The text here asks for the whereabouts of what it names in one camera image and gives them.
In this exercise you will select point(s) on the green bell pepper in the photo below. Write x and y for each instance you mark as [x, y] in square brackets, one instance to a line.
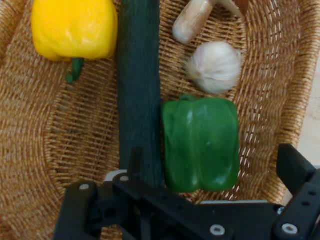
[200, 145]

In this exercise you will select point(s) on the yellow bell pepper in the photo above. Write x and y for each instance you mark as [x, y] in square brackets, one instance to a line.
[75, 27]

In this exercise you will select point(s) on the white garlic bulb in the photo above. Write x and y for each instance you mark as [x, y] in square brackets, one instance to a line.
[216, 67]

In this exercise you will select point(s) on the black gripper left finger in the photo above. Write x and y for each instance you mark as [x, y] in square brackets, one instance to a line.
[150, 210]

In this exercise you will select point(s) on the dark green cucumber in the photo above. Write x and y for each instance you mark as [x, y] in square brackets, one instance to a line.
[138, 75]

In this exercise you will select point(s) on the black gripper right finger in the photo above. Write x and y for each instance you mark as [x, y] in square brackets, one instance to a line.
[300, 215]

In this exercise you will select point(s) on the woven wicker basket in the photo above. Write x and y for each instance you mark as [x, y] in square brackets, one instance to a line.
[27, 140]

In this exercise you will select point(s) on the beige mushroom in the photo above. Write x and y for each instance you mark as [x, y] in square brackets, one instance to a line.
[192, 20]

